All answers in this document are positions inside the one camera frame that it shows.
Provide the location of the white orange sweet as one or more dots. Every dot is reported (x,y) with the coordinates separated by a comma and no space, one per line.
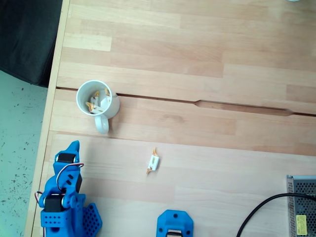
(98,108)
(154,161)
(94,98)
(108,97)

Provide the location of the white mug black lettering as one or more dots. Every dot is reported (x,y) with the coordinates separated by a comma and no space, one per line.
(113,106)

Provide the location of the dark grey sofa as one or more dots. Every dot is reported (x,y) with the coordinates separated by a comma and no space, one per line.
(24,37)

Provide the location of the perforated metal power supply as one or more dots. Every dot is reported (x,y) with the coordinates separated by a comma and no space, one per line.
(302,197)

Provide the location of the blue printed post base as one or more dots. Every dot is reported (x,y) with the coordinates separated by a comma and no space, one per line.
(175,221)

